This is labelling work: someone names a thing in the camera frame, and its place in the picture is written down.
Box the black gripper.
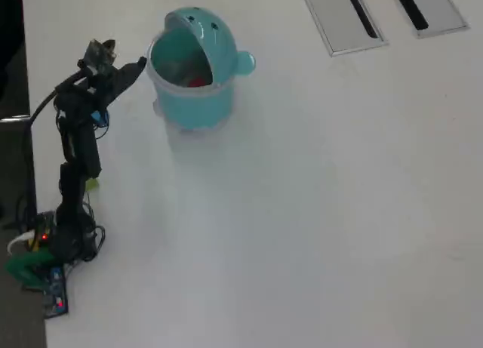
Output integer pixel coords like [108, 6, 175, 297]
[87, 38, 149, 109]

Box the blue cube block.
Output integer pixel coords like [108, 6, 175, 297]
[90, 109, 110, 127]

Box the teal whale-shaped bin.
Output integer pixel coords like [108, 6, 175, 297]
[145, 7, 258, 134]

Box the driver board with red LED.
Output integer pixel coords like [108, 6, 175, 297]
[35, 226, 54, 248]

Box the green table clamp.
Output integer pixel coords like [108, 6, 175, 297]
[3, 248, 56, 288]

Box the blue circuit board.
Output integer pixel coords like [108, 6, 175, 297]
[41, 266, 71, 319]

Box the thin black wire loop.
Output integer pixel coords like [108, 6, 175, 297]
[92, 115, 112, 140]

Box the black cable bundle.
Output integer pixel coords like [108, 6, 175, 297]
[75, 200, 109, 263]

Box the white cable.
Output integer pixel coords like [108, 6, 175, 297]
[7, 230, 37, 257]

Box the silver table cable hatch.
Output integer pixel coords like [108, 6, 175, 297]
[386, 0, 471, 38]
[299, 0, 389, 57]

